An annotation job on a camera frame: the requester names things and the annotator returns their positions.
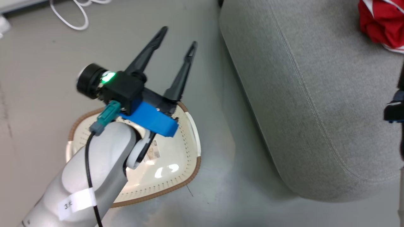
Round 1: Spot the teal cable connector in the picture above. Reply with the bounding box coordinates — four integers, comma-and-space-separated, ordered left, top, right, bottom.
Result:
89, 101, 122, 137

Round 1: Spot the white floor cable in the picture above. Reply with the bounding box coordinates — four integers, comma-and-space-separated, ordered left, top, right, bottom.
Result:
49, 0, 112, 31

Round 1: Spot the blue camera bracket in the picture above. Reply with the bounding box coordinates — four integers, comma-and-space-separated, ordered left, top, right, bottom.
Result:
120, 100, 179, 138

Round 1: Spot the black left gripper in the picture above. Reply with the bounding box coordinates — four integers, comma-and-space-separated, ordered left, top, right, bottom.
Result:
125, 26, 198, 116

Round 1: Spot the grey fabric sofa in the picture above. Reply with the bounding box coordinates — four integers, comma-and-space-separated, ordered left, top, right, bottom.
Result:
219, 0, 404, 202

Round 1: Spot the red and white garment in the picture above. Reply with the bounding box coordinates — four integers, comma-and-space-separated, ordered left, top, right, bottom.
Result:
358, 0, 404, 53

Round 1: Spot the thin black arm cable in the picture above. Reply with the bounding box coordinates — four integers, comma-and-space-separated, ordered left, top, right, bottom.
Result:
85, 132, 104, 227

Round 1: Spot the printed basket sticker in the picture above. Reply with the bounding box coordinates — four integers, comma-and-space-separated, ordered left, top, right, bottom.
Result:
146, 140, 161, 162

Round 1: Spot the white plug block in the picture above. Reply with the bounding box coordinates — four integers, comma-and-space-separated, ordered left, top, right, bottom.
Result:
0, 15, 12, 39

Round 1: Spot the cream laundry basket brown rim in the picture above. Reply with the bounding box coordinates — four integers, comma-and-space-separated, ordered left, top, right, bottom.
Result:
65, 101, 202, 208

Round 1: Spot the grey wall base rail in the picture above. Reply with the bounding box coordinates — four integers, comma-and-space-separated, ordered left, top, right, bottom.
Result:
0, 0, 43, 14

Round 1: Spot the white tape label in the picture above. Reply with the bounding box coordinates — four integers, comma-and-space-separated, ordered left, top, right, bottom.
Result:
58, 188, 97, 221

